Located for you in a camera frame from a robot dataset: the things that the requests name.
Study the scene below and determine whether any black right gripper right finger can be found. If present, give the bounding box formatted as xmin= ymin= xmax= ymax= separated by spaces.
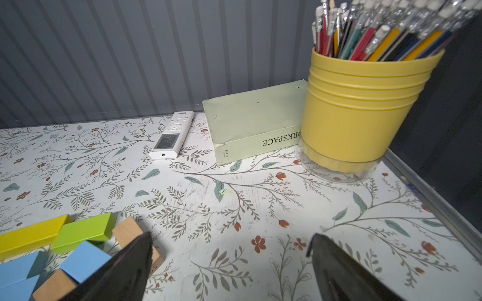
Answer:
xmin=307 ymin=234 xmax=401 ymax=300

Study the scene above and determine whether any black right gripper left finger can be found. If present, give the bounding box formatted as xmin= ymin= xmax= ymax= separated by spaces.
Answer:
xmin=62 ymin=232 xmax=153 ymax=300

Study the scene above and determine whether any light blue block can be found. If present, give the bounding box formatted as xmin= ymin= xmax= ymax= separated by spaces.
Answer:
xmin=1 ymin=275 xmax=41 ymax=301
xmin=60 ymin=242 xmax=111 ymax=283
xmin=0 ymin=252 xmax=48 ymax=288

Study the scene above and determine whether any natural wood block upper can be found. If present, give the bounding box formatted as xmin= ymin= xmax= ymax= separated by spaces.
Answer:
xmin=112 ymin=217 xmax=164 ymax=276

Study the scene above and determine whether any natural wood block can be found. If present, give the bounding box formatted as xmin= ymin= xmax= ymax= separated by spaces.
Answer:
xmin=33 ymin=270 xmax=78 ymax=301
xmin=112 ymin=217 xmax=164 ymax=276

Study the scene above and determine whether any lime green block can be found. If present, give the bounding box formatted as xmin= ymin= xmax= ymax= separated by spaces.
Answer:
xmin=51 ymin=213 xmax=116 ymax=254

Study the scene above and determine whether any natural wood block lower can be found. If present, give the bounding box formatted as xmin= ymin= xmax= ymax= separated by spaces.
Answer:
xmin=33 ymin=270 xmax=78 ymax=301

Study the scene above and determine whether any yellow block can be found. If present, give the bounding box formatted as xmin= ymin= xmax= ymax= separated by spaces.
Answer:
xmin=1 ymin=214 xmax=74 ymax=260

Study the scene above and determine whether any white remote control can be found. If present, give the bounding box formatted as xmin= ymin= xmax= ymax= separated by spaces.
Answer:
xmin=149 ymin=111 xmax=195 ymax=159

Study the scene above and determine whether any yellow pencil cup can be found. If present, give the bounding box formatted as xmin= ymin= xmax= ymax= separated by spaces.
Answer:
xmin=299 ymin=51 xmax=443 ymax=173

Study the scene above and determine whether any pale green book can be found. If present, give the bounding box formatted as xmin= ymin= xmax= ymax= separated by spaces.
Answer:
xmin=203 ymin=80 xmax=308 ymax=166

